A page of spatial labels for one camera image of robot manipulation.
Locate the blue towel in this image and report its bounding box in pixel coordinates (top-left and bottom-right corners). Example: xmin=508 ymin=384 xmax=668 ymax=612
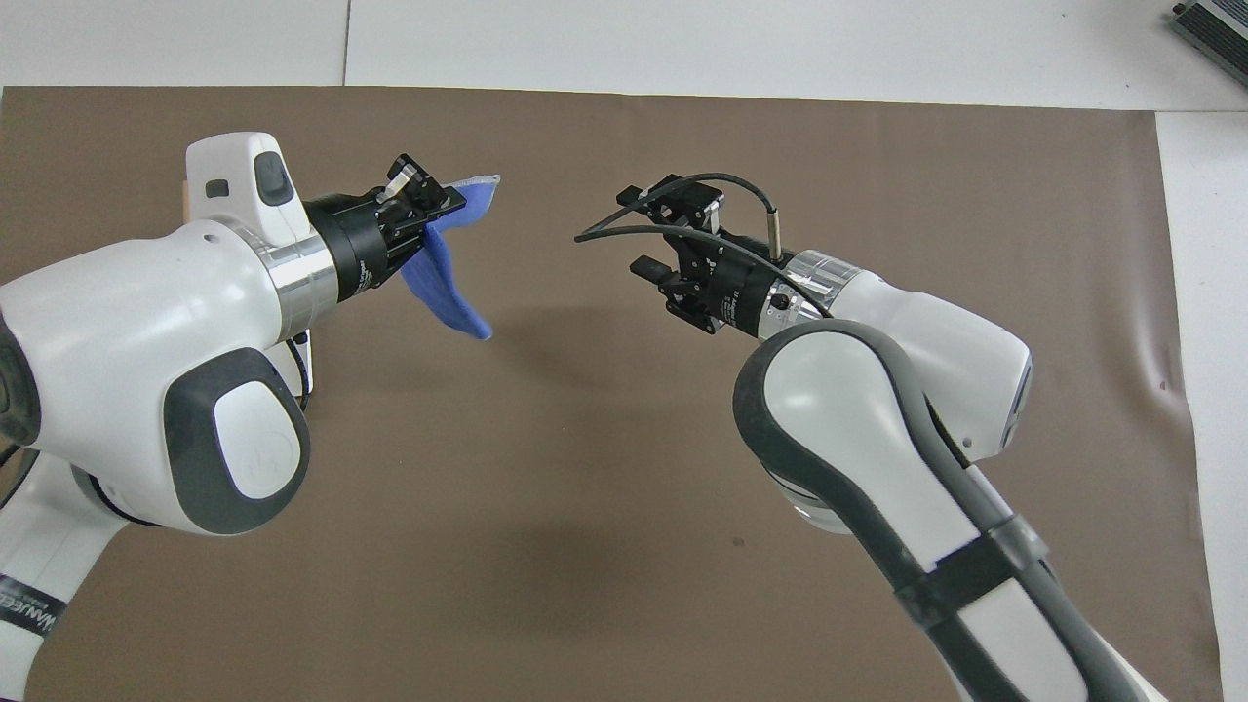
xmin=399 ymin=174 xmax=502 ymax=341

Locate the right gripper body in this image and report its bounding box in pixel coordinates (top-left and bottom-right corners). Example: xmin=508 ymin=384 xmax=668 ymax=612
xmin=679 ymin=232 xmax=793 ymax=340

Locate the black cable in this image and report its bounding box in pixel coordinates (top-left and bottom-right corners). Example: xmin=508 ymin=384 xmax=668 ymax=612
xmin=286 ymin=330 xmax=315 ymax=412
xmin=573 ymin=172 xmax=838 ymax=321

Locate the grey ribbed metal box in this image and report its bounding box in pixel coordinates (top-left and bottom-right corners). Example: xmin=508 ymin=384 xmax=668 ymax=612
xmin=1170 ymin=0 xmax=1248 ymax=61

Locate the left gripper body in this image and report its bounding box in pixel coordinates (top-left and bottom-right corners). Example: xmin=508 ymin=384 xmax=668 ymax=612
xmin=304 ymin=189 xmax=426 ymax=305

